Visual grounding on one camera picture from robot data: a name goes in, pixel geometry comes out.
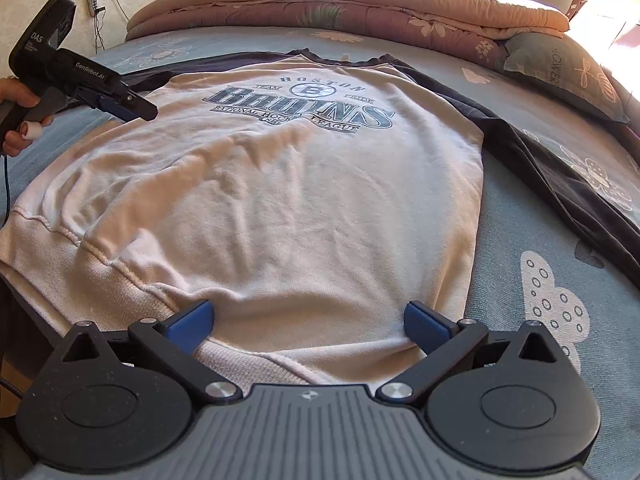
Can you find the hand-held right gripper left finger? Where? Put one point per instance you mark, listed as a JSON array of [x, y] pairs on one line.
[[192, 322]]

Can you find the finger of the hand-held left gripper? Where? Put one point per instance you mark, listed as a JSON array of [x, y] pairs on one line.
[[141, 109], [112, 106]]

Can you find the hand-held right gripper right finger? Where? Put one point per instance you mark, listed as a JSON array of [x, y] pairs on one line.
[[425, 325]]

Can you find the white sweatshirt with dark sleeves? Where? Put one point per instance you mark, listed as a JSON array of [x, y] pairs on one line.
[[280, 200]]

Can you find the person's left hand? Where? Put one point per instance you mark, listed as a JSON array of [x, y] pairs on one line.
[[15, 91]]

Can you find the white power strip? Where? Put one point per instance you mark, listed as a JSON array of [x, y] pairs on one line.
[[93, 2]]

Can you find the blue-grey floral bed sheet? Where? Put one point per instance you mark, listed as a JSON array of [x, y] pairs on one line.
[[540, 220]]

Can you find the folded pink floral quilt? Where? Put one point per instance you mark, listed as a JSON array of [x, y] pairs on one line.
[[325, 10]]

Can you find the grey-green flower print pillow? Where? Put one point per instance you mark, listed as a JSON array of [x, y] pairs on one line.
[[560, 70]]

